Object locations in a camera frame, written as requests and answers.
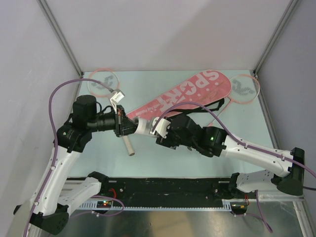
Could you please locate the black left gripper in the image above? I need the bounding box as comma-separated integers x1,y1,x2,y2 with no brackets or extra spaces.
87,105,142,137

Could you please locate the white shuttlecock tube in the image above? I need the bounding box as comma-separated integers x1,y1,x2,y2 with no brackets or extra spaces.
134,117,157,137

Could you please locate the pink racket bag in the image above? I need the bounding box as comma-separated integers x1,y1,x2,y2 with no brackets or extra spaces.
127,70,232,120

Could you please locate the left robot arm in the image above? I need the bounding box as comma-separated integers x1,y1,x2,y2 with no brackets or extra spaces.
7,95,138,237

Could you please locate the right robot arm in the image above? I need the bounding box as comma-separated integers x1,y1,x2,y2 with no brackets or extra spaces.
153,115,305,198

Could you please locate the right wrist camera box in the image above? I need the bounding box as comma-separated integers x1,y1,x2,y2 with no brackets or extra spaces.
150,117,171,138

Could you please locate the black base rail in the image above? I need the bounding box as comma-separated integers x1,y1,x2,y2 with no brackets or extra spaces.
99,178,245,205

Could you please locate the white slotted cable duct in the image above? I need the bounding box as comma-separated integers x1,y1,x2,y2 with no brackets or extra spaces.
78,199,247,211

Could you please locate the aluminium frame post left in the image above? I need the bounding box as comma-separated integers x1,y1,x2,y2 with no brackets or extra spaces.
37,0,83,77

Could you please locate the aluminium frame post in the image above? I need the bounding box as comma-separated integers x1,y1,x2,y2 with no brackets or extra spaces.
37,0,83,77
252,0,302,77

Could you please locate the aluminium frame post right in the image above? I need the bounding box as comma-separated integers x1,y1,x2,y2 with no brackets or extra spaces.
252,0,302,77

